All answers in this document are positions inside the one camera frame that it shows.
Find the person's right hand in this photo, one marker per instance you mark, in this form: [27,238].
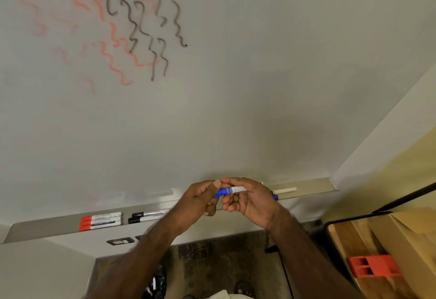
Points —
[259,203]

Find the green whiteboard marker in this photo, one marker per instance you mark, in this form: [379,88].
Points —
[286,190]

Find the white whiteboard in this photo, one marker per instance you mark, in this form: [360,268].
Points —
[238,104]

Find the red whiteboard marker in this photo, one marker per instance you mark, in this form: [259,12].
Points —
[85,228]
[86,219]
[86,224]

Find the metal marker tray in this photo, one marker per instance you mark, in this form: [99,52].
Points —
[41,227]

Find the person's right forearm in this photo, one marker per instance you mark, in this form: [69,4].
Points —
[313,264]

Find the person's left forearm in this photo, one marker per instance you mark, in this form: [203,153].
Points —
[136,264]

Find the person's white striped shirt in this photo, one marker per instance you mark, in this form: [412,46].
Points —
[221,295]

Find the black trash bin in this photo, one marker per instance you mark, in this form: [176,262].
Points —
[156,285]

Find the red plastic holder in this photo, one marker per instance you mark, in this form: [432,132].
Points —
[381,264]

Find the brown cardboard box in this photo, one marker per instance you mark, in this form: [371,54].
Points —
[408,241]

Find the black wall outlet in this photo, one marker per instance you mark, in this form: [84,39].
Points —
[139,237]
[120,241]

